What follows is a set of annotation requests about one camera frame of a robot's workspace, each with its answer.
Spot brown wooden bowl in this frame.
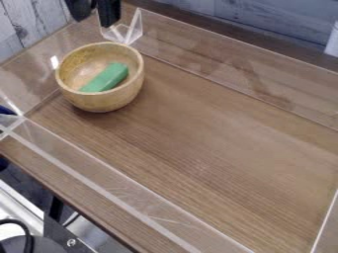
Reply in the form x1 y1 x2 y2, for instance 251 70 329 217
56 42 146 113

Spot clear acrylic tray walls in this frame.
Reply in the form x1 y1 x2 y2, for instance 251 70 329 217
0 6 338 253

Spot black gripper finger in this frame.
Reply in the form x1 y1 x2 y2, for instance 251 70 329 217
64 0 96 22
96 0 122 28

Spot black table leg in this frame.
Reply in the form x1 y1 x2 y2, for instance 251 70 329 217
50 197 64 221

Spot black metal bracket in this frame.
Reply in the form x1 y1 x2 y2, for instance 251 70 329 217
44 215 98 253

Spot green rectangular block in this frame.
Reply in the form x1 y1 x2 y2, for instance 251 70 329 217
79 62 128 93

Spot white object at right edge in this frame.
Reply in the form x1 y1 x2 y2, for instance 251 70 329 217
325 21 338 57

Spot black cable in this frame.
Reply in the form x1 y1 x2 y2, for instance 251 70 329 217
0 218 36 253

